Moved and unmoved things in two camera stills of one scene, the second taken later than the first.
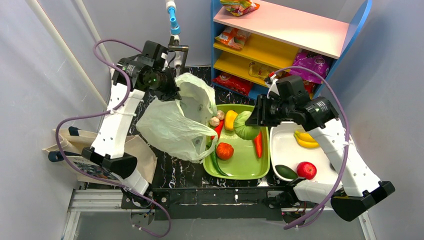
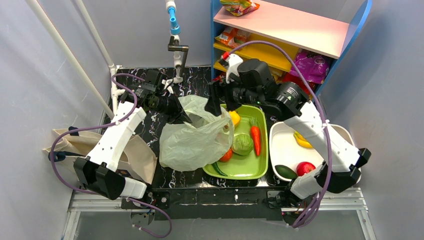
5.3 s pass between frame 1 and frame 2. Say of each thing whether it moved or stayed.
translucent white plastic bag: moved
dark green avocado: stayed
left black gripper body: moved
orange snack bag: stayed
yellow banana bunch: stayed
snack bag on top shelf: stayed
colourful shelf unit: stayed
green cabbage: moved
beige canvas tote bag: stayed
